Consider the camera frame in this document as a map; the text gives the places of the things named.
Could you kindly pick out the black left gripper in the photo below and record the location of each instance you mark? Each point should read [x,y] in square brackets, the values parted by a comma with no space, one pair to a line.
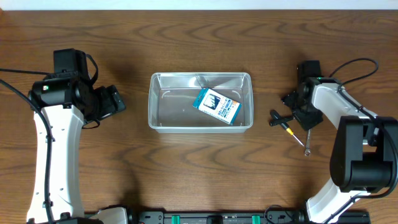
[109,101]

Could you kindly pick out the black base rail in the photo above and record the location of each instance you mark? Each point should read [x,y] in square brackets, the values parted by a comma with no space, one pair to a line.
[270,216]

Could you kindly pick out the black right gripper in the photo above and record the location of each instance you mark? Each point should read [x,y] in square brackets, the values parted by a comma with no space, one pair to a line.
[306,122]

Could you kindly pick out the black yellow screwdriver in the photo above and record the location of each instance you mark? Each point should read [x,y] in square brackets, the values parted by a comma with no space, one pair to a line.
[286,127]

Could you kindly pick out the clear plastic storage box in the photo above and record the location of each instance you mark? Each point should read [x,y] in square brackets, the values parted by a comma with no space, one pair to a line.
[171,97]

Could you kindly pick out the small black-handled hammer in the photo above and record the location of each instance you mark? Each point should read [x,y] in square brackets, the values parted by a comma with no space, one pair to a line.
[280,120]

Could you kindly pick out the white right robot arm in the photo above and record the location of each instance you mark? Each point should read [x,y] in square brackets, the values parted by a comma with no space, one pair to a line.
[363,163]

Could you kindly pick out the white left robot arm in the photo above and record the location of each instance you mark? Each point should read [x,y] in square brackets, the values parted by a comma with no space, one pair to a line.
[64,102]

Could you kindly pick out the silver combination wrench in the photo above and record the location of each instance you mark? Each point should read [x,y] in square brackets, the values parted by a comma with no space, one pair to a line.
[307,150]

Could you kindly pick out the blue white screw box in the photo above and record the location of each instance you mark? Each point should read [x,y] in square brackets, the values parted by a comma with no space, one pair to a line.
[217,105]

